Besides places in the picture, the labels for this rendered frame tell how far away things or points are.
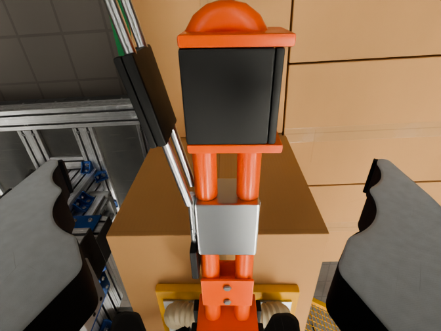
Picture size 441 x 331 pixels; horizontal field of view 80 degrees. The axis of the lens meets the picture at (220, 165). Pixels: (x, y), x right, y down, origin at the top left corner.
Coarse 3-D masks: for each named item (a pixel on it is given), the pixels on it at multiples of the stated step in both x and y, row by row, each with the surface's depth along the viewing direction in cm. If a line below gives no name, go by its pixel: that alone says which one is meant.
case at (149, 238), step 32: (160, 160) 70; (224, 160) 69; (288, 160) 68; (128, 192) 58; (160, 192) 58; (288, 192) 56; (128, 224) 50; (160, 224) 50; (288, 224) 49; (320, 224) 48; (128, 256) 50; (160, 256) 50; (224, 256) 50; (256, 256) 50; (288, 256) 50; (320, 256) 49; (128, 288) 56; (160, 320) 62
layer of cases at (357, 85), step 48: (144, 0) 62; (192, 0) 62; (240, 0) 62; (288, 0) 62; (336, 0) 62; (384, 0) 62; (432, 0) 62; (288, 48) 69; (336, 48) 67; (384, 48) 67; (432, 48) 67; (288, 96) 74; (336, 96) 74; (384, 96) 74; (432, 96) 73; (336, 144) 82; (384, 144) 81; (432, 144) 81; (336, 192) 91; (432, 192) 91; (336, 240) 104
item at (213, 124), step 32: (192, 32) 17; (224, 32) 17; (256, 32) 17; (288, 32) 16; (192, 64) 17; (224, 64) 17; (256, 64) 17; (192, 96) 18; (224, 96) 18; (256, 96) 18; (192, 128) 20; (224, 128) 19; (256, 128) 19
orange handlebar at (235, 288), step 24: (192, 24) 18; (216, 24) 17; (240, 24) 17; (264, 24) 18; (216, 168) 24; (240, 168) 23; (216, 192) 25; (240, 192) 25; (216, 264) 30; (240, 264) 30; (216, 288) 31; (240, 288) 31; (216, 312) 35; (240, 312) 35
